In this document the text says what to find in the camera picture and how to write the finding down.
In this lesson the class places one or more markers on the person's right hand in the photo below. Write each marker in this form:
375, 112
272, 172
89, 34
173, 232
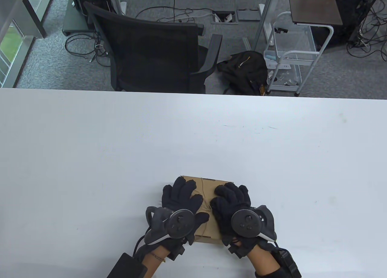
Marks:
229, 199

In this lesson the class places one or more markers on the person's left hand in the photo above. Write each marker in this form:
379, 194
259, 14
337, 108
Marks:
181, 196

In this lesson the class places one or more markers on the brown cardboard box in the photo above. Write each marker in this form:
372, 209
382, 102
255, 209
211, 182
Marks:
205, 190

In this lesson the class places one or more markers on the person's right forearm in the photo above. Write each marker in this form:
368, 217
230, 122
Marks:
266, 264

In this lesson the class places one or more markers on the person's left forearm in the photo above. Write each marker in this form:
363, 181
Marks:
154, 264

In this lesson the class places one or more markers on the open floor outlet box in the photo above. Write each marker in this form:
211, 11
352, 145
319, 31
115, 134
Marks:
223, 17

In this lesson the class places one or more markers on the grey handheld controller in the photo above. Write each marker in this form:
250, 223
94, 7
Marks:
181, 223
246, 222

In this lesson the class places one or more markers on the black backpack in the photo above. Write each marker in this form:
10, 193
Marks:
245, 69

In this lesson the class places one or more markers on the black mesh office chair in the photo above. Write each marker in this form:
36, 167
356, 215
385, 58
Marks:
151, 54

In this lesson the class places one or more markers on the light blue cloth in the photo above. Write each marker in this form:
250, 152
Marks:
270, 57

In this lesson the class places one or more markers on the small black clamp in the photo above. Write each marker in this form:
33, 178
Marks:
281, 30

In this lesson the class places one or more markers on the grey metal desk leg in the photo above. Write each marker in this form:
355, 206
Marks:
262, 21

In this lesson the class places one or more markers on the grey floor cover plate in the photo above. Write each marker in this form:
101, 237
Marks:
248, 15

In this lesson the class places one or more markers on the grey base platform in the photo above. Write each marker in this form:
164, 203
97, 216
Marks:
74, 21

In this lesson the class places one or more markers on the dark brown desk top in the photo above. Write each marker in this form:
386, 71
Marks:
314, 6

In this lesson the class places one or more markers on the grey pillar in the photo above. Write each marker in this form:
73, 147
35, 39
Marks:
24, 15

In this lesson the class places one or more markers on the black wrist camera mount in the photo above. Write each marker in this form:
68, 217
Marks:
177, 252
234, 250

